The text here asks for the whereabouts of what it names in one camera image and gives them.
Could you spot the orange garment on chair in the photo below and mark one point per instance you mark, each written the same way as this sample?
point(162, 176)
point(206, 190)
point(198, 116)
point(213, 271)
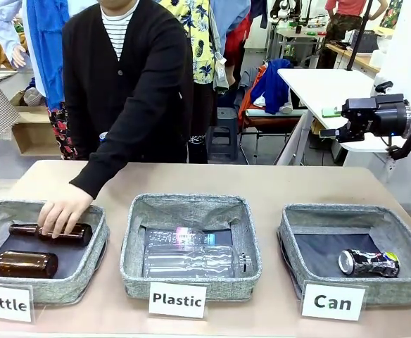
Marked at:
point(249, 102)

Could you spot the yellow floral shirt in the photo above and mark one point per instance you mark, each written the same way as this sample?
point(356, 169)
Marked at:
point(202, 42)

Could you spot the grey fabric basket bottle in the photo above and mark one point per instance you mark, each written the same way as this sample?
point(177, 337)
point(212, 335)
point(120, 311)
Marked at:
point(86, 278)

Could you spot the white sign reading Can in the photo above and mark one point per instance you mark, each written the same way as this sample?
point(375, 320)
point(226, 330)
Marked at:
point(332, 302)

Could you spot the brown glass bottle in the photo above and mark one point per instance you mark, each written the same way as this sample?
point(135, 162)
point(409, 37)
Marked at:
point(80, 234)
point(22, 264)

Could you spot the cardboard box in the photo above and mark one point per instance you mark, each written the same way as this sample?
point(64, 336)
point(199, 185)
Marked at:
point(33, 130)

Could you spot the labelled clear plastic bottle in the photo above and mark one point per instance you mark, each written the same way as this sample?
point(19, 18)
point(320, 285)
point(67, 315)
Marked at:
point(177, 236)

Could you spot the black plastic stool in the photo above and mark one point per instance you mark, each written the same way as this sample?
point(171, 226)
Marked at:
point(223, 134)

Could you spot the white sign reading Plastic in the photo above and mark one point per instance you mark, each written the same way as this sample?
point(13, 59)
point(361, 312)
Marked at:
point(177, 300)

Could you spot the grey fabric basket can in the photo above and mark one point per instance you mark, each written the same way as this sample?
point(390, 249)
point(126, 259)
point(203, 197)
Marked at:
point(332, 225)

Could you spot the large clear plastic bottle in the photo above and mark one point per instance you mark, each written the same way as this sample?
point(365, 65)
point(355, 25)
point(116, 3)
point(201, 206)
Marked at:
point(191, 262)

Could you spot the white background table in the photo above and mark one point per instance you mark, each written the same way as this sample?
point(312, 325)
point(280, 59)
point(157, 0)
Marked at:
point(318, 84)

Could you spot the blue jacket on chair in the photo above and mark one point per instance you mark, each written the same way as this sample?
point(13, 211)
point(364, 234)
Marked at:
point(272, 84)

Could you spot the white paper roll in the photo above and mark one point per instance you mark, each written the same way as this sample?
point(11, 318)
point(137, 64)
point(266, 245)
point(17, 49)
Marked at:
point(378, 58)

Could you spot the white sign reading Bottle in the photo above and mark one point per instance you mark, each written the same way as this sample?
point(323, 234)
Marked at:
point(3, 303)

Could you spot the grey fabric basket plastic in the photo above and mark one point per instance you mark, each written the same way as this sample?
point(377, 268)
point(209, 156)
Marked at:
point(188, 211)

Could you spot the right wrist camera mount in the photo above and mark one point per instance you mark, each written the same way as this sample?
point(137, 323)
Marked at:
point(383, 87)

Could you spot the crushed aluminium can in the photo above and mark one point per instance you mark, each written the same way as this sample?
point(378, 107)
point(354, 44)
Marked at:
point(367, 264)

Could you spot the wooden background desk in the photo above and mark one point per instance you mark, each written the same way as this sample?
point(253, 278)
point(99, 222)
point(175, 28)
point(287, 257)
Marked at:
point(353, 56)

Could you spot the person right hand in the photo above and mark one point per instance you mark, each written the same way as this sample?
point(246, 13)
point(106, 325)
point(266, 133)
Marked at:
point(63, 214)

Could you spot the background person in red shirt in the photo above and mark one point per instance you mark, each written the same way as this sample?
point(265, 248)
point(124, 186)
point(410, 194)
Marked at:
point(342, 21)

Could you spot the blue hanging garment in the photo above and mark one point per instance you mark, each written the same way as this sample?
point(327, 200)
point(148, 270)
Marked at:
point(47, 53)

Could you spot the black camera stand pole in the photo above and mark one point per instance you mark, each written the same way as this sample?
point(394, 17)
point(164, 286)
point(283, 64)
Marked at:
point(358, 35)

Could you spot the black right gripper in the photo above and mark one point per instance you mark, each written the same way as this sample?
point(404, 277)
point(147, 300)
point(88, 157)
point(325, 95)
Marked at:
point(374, 116)

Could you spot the person in black cardigan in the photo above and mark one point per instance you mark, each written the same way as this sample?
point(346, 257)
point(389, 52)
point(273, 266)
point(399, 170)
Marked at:
point(149, 70)

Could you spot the person right forearm black sleeve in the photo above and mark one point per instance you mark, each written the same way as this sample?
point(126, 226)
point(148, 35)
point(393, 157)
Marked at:
point(110, 158)

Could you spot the mannequin in light blue shirt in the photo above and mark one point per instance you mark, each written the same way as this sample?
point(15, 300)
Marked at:
point(10, 24)

